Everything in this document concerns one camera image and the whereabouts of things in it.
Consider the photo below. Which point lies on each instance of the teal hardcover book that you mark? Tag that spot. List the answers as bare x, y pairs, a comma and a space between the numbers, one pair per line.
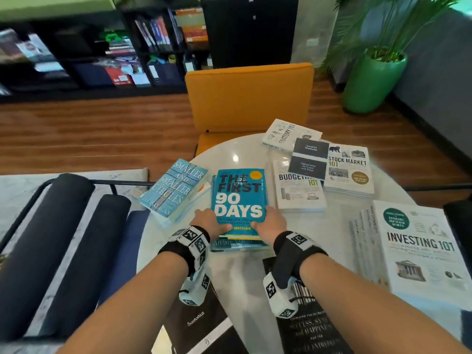
228, 244

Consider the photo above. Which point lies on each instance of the light blue paperback book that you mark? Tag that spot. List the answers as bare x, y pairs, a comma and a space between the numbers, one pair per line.
173, 188

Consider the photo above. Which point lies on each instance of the white marble table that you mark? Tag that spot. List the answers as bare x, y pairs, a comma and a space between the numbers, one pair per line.
239, 276

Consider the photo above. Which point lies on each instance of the white book with body sketches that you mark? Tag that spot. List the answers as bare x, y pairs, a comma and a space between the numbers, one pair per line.
287, 134

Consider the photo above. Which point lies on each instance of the black book with barcode print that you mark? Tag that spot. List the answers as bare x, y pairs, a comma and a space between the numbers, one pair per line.
313, 335

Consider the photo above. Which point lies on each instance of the black cabinet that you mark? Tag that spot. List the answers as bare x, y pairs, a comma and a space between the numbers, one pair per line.
250, 29

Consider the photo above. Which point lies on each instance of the person's left hand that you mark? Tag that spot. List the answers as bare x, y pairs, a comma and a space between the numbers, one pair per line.
210, 223

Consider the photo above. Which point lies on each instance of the black marker-tagged wristband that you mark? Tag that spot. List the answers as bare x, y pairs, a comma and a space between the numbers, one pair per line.
184, 247
291, 258

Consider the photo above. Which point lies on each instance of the blue book with yellow dot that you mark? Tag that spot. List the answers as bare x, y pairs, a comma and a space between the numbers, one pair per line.
238, 202

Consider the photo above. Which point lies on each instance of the black bookshelf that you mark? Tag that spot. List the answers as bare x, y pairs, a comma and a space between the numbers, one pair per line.
55, 93

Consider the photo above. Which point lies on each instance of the white wall outlet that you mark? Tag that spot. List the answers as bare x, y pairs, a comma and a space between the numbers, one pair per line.
312, 41

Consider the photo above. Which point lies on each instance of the orange striped boxes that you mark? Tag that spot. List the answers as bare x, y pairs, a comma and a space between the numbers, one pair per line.
193, 29

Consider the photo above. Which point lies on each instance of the green plant pot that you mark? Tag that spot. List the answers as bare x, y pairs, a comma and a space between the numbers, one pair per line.
372, 84

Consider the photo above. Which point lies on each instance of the white book with green circle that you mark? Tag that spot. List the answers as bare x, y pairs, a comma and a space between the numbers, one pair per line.
424, 254

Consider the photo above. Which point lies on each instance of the person's right hand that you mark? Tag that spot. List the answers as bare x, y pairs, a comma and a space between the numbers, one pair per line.
271, 226

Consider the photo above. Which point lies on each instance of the person's left forearm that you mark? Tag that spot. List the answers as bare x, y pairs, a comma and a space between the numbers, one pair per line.
129, 309

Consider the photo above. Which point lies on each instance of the white marker-tagged wrist camera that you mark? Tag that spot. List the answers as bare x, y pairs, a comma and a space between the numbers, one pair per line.
278, 298
195, 291

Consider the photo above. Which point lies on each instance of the green palm plant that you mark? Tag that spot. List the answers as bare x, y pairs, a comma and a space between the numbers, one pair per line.
391, 22

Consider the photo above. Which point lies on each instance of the white book with gold circle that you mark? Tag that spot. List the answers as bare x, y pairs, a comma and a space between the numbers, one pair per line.
350, 169

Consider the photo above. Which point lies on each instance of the person's right forearm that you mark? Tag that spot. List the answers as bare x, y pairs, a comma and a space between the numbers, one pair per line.
368, 313

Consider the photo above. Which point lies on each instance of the thin black book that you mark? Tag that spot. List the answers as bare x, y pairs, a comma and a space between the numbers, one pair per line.
308, 158

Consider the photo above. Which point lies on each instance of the row of shelved books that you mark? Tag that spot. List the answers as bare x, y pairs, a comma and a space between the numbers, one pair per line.
155, 33

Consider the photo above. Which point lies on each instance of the red box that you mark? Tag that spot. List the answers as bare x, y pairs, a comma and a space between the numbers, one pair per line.
118, 77

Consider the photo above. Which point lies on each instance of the white book with grey bars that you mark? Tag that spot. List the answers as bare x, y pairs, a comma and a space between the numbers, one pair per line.
298, 195

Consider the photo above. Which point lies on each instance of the orange upholstered chair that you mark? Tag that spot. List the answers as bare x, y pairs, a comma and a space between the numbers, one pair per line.
250, 95

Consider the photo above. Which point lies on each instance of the grey patterned rug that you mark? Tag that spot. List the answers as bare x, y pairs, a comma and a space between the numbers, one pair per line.
18, 195

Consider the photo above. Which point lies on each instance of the black roll-cushion lounge chair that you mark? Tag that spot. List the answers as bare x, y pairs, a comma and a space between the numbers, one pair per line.
44, 247
459, 224

